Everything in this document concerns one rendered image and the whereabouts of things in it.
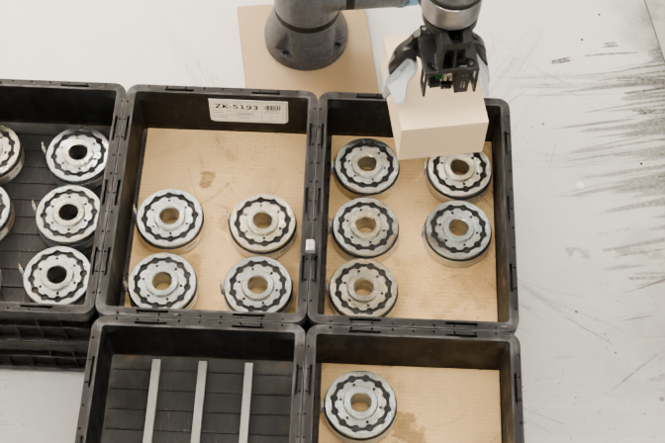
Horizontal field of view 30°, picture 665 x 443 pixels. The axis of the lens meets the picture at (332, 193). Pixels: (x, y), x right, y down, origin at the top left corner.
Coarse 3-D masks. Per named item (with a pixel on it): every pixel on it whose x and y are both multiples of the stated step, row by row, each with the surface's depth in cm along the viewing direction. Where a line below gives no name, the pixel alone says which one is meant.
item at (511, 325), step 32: (352, 96) 194; (320, 128) 191; (320, 160) 188; (512, 160) 189; (320, 192) 187; (512, 192) 186; (320, 224) 182; (512, 224) 183; (320, 256) 180; (512, 256) 180; (512, 288) 179; (320, 320) 174; (352, 320) 175; (384, 320) 175; (416, 320) 175; (448, 320) 175; (512, 320) 175
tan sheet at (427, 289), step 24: (336, 144) 201; (360, 168) 199; (408, 168) 199; (336, 192) 197; (408, 192) 197; (408, 216) 195; (408, 240) 193; (336, 264) 190; (384, 264) 190; (408, 264) 190; (432, 264) 191; (480, 264) 191; (408, 288) 188; (432, 288) 188; (456, 288) 189; (480, 288) 189; (408, 312) 186; (432, 312) 186; (456, 312) 186; (480, 312) 186
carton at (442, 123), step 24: (384, 48) 176; (384, 72) 179; (408, 96) 170; (432, 96) 170; (456, 96) 170; (480, 96) 171; (408, 120) 168; (432, 120) 168; (456, 120) 168; (480, 120) 169; (408, 144) 171; (432, 144) 172; (456, 144) 172; (480, 144) 173
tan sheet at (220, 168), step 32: (160, 160) 199; (192, 160) 199; (224, 160) 199; (256, 160) 200; (288, 160) 200; (192, 192) 196; (224, 192) 196; (256, 192) 197; (288, 192) 197; (224, 224) 193; (192, 256) 191; (224, 256) 191; (288, 256) 191; (160, 288) 188; (256, 288) 188
